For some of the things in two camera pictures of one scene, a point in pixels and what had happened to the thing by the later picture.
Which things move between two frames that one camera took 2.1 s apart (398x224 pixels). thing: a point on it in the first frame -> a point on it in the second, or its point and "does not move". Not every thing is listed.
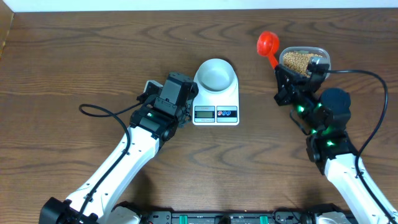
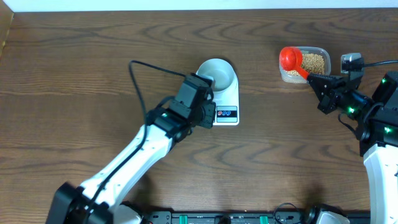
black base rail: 227,216 does not move
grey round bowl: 216,74 does not move
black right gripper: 286,90 -> 328,94
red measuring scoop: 267,45 -> 290,59
